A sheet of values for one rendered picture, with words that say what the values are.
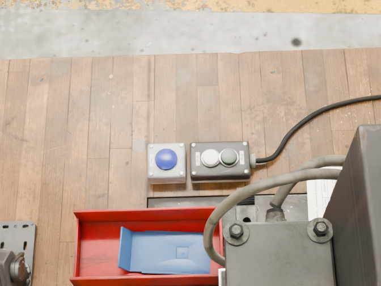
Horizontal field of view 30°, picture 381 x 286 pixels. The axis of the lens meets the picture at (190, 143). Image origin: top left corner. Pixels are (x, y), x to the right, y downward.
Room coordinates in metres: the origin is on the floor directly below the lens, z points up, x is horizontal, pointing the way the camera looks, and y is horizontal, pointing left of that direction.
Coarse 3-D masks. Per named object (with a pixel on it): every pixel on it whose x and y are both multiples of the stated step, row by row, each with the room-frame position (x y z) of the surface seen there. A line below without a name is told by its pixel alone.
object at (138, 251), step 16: (128, 240) 0.38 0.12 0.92; (144, 240) 0.38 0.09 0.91; (160, 240) 0.37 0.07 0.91; (176, 240) 0.37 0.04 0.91; (192, 240) 0.37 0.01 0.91; (128, 256) 0.35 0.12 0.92; (144, 256) 0.35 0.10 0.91; (160, 256) 0.35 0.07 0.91; (192, 256) 0.34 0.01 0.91; (208, 256) 0.34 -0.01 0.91; (192, 272) 0.31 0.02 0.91; (208, 272) 0.31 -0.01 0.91
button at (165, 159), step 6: (162, 150) 0.53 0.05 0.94; (168, 150) 0.53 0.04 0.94; (156, 156) 0.52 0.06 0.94; (162, 156) 0.52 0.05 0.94; (168, 156) 0.52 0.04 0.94; (174, 156) 0.52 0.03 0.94; (156, 162) 0.51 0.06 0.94; (162, 162) 0.51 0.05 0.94; (168, 162) 0.51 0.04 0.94; (174, 162) 0.50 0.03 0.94; (162, 168) 0.50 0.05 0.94; (168, 168) 0.50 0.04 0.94
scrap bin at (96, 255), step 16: (144, 208) 0.42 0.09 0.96; (160, 208) 0.41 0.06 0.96; (176, 208) 0.41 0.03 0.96; (192, 208) 0.41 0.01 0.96; (208, 208) 0.41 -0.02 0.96; (80, 224) 0.41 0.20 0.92; (96, 224) 0.42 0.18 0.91; (112, 224) 0.41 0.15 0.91; (128, 224) 0.41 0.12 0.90; (144, 224) 0.41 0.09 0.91; (160, 224) 0.40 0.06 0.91; (176, 224) 0.40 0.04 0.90; (192, 224) 0.40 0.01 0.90; (80, 240) 0.39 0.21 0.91; (96, 240) 0.39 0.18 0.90; (112, 240) 0.38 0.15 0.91; (80, 256) 0.36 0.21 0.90; (96, 256) 0.36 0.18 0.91; (112, 256) 0.35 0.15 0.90; (80, 272) 0.33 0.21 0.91; (96, 272) 0.33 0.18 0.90; (112, 272) 0.33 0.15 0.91; (128, 272) 0.32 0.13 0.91
